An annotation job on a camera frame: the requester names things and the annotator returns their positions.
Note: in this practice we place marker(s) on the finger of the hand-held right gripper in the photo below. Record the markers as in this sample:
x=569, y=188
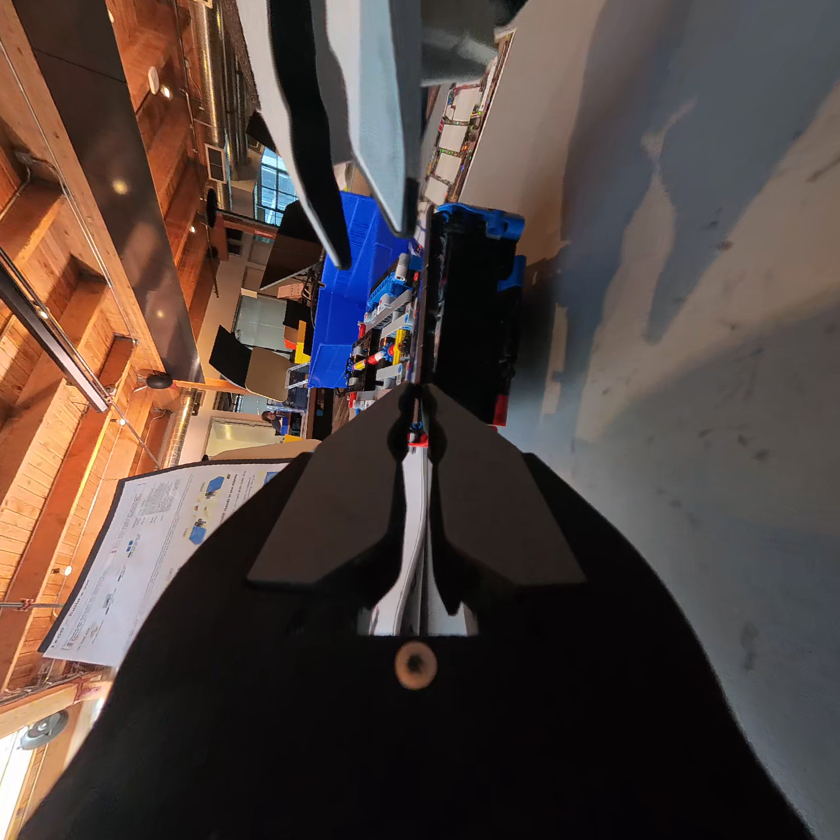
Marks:
x=380, y=98
x=289, y=98

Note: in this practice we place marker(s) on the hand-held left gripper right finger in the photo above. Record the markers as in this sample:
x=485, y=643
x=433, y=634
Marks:
x=505, y=518

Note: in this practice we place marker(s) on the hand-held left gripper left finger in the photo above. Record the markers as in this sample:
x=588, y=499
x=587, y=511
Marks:
x=328, y=518

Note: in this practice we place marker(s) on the partly built toy car model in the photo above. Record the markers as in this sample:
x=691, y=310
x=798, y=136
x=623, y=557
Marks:
x=479, y=315

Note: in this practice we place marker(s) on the shiny sticker sheet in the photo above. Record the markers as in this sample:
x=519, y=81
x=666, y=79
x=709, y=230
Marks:
x=459, y=131

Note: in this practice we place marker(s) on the black floor lamp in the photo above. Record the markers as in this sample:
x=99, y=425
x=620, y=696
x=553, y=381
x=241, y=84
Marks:
x=211, y=208

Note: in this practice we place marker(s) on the printed instruction sheet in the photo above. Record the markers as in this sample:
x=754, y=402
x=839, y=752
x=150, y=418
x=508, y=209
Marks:
x=151, y=538

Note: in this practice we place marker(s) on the large yellow plastic bin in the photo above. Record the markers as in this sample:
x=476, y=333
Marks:
x=302, y=341

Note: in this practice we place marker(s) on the blue plastic bin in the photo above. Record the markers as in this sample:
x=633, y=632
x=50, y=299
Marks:
x=341, y=315

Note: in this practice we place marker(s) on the black round wall fan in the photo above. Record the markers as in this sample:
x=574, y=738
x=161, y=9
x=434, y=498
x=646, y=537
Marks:
x=43, y=728
x=157, y=380

